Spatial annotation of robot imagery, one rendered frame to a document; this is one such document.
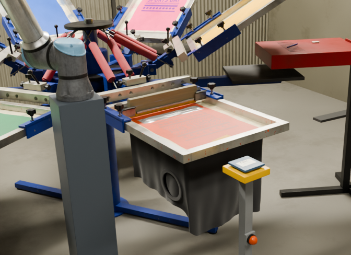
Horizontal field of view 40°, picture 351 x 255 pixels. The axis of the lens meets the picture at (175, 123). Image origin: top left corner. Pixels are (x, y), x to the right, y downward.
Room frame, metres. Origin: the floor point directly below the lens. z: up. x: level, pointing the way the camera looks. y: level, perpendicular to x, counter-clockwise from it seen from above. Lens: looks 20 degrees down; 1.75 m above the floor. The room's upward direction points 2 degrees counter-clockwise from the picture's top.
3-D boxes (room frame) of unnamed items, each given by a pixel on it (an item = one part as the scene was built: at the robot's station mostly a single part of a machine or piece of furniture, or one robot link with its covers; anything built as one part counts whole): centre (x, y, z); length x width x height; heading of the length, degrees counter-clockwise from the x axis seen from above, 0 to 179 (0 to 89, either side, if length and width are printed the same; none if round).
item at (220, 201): (1.98, -0.21, 0.74); 0.45 x 0.03 x 0.43; 123
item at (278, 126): (2.23, -0.06, 0.97); 0.79 x 0.58 x 0.04; 33
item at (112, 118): (2.28, 0.31, 0.97); 0.30 x 0.05 x 0.07; 33
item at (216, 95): (2.58, -0.16, 0.97); 0.30 x 0.05 x 0.07; 33
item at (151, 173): (2.08, 0.07, 0.77); 0.46 x 0.09 x 0.36; 33
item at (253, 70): (3.15, -0.15, 0.91); 1.34 x 0.41 x 0.08; 93
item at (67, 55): (1.90, 0.41, 1.37); 0.13 x 0.12 x 0.14; 63
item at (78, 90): (1.89, 0.40, 1.25); 0.15 x 0.15 x 0.10
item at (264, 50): (3.19, -0.90, 1.06); 0.61 x 0.46 x 0.12; 93
